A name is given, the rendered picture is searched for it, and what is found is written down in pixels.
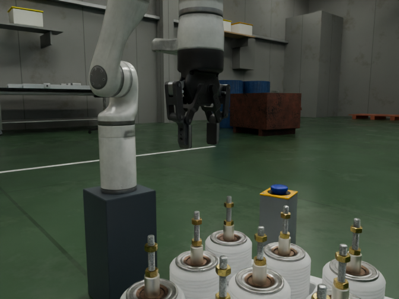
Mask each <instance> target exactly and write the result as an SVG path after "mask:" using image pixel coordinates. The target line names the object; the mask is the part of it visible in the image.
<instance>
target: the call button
mask: <svg viewBox="0 0 399 299"><path fill-rule="evenodd" d="M271 190H272V192H273V193H276V194H285V193H286V191H288V187H287V186H285V185H272V186H271Z"/></svg>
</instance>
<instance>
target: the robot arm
mask: <svg viewBox="0 0 399 299"><path fill-rule="evenodd" d="M149 2H150V0H107V6H106V11H105V14H104V19H103V24H102V29H101V32H100V36H99V39H98V42H97V46H96V49H95V52H94V55H93V58H92V61H91V65H90V70H89V75H88V81H89V85H90V88H91V90H92V92H93V93H94V94H95V95H97V96H99V97H109V105H108V107H107V108H106V109H105V110H104V111H102V112H100V113H99V114H98V117H97V123H98V136H99V161H100V187H101V192H102V193H105V194H111V195H118V194H125V193H131V192H133V191H135V190H136V189H137V168H136V147H135V117H136V115H137V111H138V76H137V72H136V70H135V68H134V67H133V66H132V65H131V64H130V63H128V62H125V61H121V57H122V52H123V49H124V46H125V43H126V41H127V39H128V37H129V36H130V34H131V33H132V31H133V30H134V29H135V28H136V26H137V25H138V24H139V22H140V21H141V20H142V18H143V16H144V15H145V13H146V12H147V9H148V5H149ZM151 45H152V51H153V52H159V53H167V54H171V55H177V56H178V71H179V72H180V73H181V76H180V80H179V81H166V82H165V84H164V88H165V95H166V109H167V118H168V119H169V120H172V121H174V122H176V123H177V124H178V144H179V146H180V148H184V149H190V148H191V147H192V125H190V124H191V122H192V119H193V116H194V114H195V112H197V111H198V109H199V106H201V108H202V110H203V111H205V115H206V117H207V120H208V121H209V122H208V123H207V144H212V145H216V144H218V143H219V132H220V122H221V121H222V119H224V118H227V117H228V114H229V101H230V85H229V84H220V83H219V73H221V72H223V68H224V27H223V0H179V24H178V38H177V39H154V40H153V41H152V42H151ZM187 103H188V104H187ZM212 103H213V104H212ZM221 104H222V105H223V111H222V112H221V111H220V108H221ZM174 105H175V109H176V113H175V110H174ZM211 111H213V112H214V114H212V112H211ZM186 112H187V114H186V116H185V113H186Z"/></svg>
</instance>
